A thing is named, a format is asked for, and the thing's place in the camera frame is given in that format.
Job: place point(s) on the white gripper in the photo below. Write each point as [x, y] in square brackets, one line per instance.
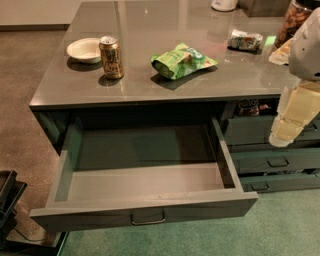
[306, 53]

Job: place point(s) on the green rice chip bag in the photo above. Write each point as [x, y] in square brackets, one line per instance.
[180, 62]

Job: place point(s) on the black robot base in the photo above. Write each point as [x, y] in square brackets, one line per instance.
[12, 241]

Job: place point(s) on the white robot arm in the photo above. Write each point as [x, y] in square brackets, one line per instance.
[304, 55]

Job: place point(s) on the snack bag in right drawer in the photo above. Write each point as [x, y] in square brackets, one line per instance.
[252, 107]

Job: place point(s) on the grey upper right drawer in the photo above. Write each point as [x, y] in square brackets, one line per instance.
[245, 130]

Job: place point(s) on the grey middle right drawer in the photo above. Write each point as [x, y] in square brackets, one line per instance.
[276, 160]

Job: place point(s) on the grey lower right drawer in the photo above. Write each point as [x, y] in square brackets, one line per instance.
[277, 183]

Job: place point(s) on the open grey top drawer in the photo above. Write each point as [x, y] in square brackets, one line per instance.
[103, 175]

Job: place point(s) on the small crumpled snack packet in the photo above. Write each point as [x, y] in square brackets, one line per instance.
[245, 41]

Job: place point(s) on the glass jar of snacks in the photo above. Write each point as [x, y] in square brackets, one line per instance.
[296, 14]

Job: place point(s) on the white container at back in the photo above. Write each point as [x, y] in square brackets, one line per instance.
[224, 5]

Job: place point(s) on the gold soda can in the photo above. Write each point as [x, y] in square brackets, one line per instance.
[111, 57]

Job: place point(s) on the white bowl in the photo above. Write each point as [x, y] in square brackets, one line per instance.
[85, 50]

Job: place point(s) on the metal drawer handle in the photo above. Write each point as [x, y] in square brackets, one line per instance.
[147, 217]

